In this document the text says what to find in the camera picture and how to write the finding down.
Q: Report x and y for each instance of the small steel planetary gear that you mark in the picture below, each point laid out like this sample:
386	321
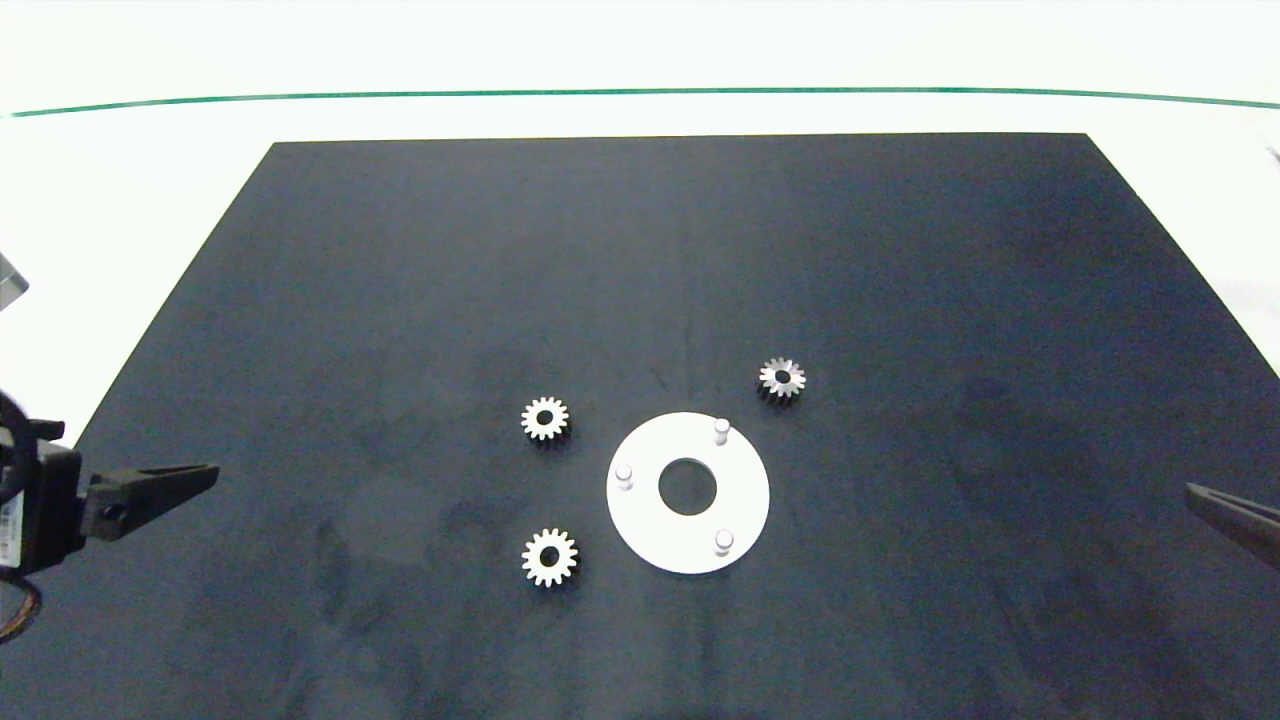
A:
533	418
771	374
561	560

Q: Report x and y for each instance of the dark rectangular work mat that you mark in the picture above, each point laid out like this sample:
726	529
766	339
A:
700	250

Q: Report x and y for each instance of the round white pin plate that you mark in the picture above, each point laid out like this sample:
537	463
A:
660	535

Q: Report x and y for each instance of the boxy silver wrist camera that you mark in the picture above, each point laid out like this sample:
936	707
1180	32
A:
8	285

